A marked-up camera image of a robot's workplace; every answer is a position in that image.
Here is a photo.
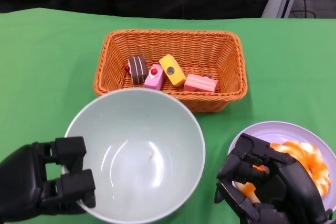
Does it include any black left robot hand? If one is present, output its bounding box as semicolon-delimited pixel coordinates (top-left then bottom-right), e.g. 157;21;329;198
0;136;97;223

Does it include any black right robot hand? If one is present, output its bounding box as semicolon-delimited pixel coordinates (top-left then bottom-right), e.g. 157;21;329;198
214;133;331;224

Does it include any orange ring bread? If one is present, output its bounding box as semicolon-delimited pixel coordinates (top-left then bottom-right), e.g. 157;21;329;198
270;141;332;197
235;182;260;204

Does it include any grey round bowl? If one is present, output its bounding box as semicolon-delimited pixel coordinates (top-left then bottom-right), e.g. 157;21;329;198
64;88;206;224

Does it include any pale lavender round plate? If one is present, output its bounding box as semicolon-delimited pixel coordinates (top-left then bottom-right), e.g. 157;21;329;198
227;121;336;209

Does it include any salmon pink cake slice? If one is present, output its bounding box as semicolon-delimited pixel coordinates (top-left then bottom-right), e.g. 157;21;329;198
183;73;218;93

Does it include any chocolate layered cake slice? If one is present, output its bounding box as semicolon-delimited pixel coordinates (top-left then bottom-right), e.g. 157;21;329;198
124;55;148;85

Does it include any orange wicker basket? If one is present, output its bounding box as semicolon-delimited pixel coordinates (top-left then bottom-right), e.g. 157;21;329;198
93;29;249;113

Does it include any yellow cake slice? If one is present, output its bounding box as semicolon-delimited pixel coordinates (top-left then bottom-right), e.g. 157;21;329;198
159;54;186;87

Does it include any pink striped cake slice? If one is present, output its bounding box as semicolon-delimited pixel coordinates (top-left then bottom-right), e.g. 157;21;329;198
143;63;165;90

